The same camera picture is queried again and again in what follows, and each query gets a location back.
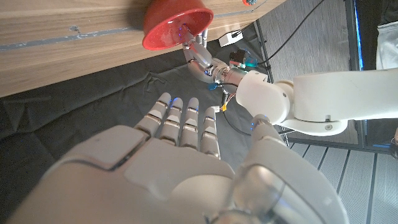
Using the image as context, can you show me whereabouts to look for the red bowl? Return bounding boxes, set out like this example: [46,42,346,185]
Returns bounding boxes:
[142,0,215,52]

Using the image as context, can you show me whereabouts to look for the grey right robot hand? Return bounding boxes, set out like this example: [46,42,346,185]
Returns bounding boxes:
[6,92,349,224]

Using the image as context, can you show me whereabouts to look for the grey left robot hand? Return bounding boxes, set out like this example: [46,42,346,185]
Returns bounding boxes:
[182,24,231,85]

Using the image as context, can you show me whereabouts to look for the black looping cable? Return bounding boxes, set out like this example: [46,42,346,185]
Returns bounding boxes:
[221,92,253,138]

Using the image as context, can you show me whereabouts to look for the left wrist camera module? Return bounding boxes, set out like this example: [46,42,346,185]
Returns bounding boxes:
[229,49,260,70]

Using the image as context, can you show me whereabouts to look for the white power strip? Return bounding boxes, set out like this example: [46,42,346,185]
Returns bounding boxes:
[218,29,244,48]

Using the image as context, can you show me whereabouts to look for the thin black hanging cable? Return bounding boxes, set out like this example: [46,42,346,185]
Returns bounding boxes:
[257,0,326,67]

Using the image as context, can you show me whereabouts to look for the black backdrop frame pole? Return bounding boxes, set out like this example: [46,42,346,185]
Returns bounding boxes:
[253,19,275,84]

